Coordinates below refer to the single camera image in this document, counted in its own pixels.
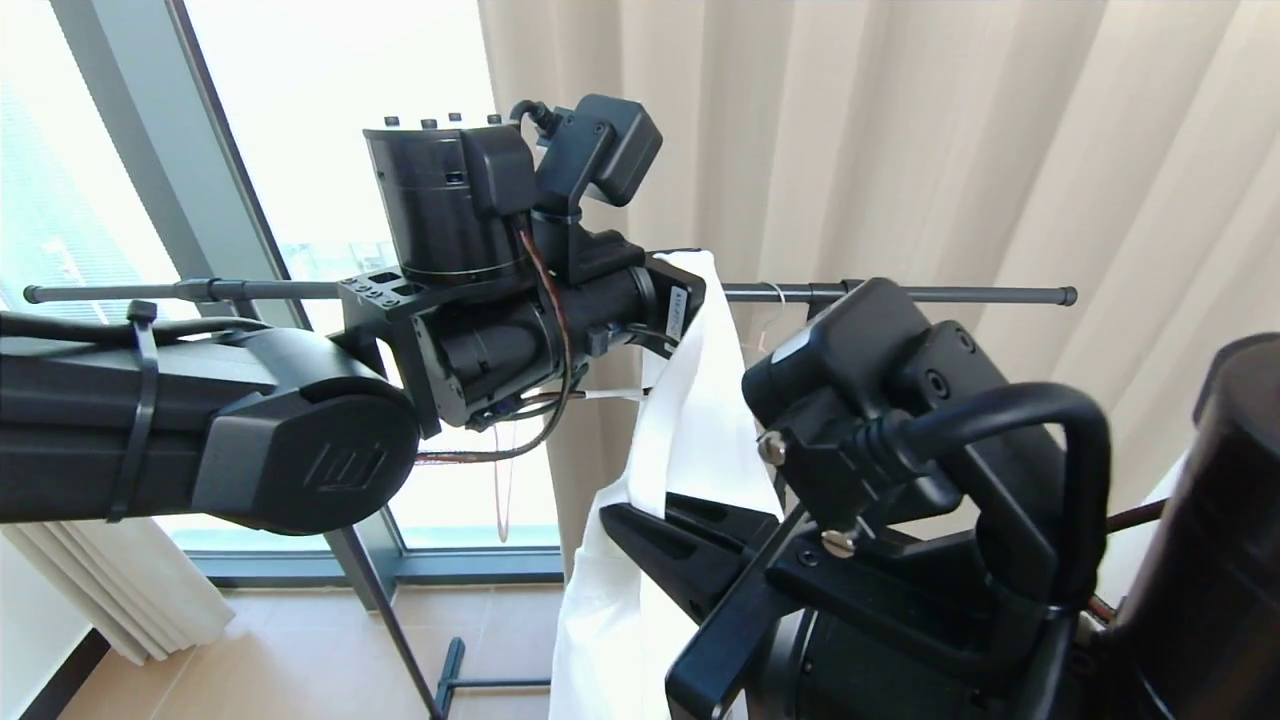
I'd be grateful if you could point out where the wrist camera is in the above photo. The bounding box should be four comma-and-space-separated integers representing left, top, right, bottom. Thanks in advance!
740, 278, 1013, 561
508, 93, 664, 286

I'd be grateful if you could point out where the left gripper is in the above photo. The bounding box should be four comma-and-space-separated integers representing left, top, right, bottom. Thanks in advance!
430, 250, 706, 431

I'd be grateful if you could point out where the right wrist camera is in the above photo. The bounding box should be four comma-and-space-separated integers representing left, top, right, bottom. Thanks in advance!
740, 278, 1013, 561

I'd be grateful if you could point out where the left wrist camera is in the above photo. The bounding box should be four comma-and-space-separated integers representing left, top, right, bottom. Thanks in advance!
508, 93, 664, 286

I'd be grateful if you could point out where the beige curtain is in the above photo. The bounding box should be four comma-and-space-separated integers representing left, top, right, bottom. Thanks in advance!
478, 0, 1280, 581

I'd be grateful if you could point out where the black clothes rack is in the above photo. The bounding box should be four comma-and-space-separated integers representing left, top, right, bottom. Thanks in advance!
22, 278, 1079, 720

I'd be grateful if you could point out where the white printed T-shirt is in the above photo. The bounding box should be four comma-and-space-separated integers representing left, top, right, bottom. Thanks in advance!
548, 248, 791, 720

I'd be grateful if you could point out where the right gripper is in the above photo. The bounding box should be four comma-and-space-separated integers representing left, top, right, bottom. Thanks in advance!
600, 497, 1066, 720

